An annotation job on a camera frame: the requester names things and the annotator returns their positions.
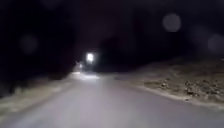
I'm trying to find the street lamp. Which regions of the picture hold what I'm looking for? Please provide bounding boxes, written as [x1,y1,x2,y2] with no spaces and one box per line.
[85,51,96,65]

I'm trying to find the grey asphalt road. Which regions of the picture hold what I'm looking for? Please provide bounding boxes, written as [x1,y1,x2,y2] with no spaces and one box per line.
[0,71,224,128]

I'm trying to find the leaf-strewn earth bank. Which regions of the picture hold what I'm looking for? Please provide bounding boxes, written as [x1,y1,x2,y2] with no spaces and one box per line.
[114,56,224,105]

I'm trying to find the dark row of trees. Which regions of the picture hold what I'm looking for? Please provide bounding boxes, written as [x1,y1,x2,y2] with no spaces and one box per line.
[0,0,84,96]

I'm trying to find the pale roadside verge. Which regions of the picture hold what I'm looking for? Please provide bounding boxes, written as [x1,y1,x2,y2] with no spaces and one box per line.
[0,73,78,118]

